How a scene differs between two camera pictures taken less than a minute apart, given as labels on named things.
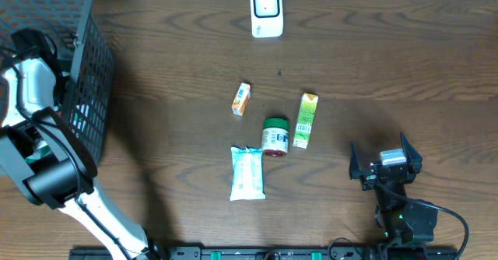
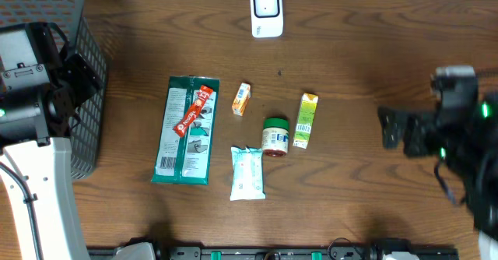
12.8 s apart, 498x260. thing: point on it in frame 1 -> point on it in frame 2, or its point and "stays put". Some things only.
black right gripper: [368, 180] -> [426, 128]
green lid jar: [275, 138] stays put
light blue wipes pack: [247, 177] stays put
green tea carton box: [305, 121] stays put
